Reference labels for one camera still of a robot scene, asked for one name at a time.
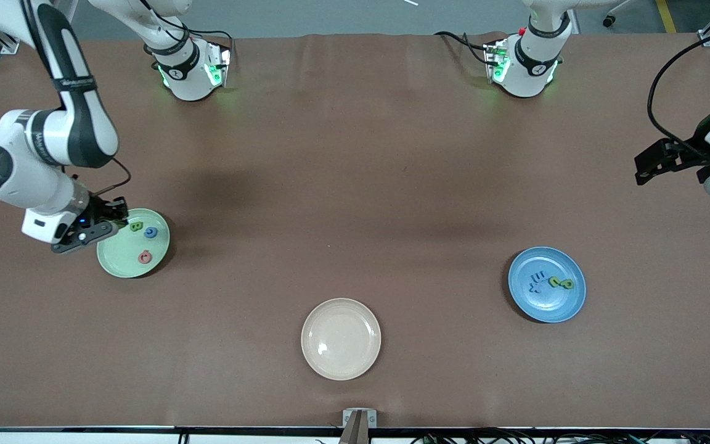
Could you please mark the grey base connector bracket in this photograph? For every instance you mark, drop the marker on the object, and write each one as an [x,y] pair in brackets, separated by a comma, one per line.
[495,61]
[222,61]

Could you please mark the beige plate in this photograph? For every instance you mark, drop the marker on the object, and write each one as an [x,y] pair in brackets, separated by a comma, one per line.
[341,339]

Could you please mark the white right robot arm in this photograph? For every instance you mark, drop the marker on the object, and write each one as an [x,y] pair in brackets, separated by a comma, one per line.
[16,179]

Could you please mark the blue foam letter m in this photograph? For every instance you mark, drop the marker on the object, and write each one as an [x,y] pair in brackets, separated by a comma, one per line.
[538,277]

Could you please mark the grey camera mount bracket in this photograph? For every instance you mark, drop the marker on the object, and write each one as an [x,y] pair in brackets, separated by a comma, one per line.
[359,419]

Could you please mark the light green plate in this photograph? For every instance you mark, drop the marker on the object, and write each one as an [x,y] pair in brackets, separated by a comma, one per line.
[124,259]

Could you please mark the white table edge rail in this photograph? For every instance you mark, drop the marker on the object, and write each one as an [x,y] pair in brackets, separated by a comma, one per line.
[84,438]

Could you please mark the blue plate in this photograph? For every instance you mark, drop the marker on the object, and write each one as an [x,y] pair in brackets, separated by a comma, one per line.
[546,305]

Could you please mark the green foam letter u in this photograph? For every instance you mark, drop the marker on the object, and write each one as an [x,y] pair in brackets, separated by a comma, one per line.
[554,282]

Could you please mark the blue foam letter x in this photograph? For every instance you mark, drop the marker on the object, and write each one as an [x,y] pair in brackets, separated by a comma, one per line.
[534,287]

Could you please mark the green foam letter B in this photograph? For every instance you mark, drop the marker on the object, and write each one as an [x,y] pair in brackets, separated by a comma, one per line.
[136,226]

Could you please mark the green foam letter p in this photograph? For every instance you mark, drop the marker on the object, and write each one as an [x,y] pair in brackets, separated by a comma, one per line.
[567,284]

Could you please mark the pink foam letter Q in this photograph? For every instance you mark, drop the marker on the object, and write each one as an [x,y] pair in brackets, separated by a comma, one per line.
[141,257]

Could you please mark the black chair caster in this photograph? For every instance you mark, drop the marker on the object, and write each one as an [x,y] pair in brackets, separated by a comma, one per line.
[607,22]

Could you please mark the brown table cover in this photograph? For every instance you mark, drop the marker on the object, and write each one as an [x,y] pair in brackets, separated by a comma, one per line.
[355,154]

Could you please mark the blue foam letter G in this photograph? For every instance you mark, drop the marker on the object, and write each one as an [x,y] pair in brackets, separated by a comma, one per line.
[147,232]

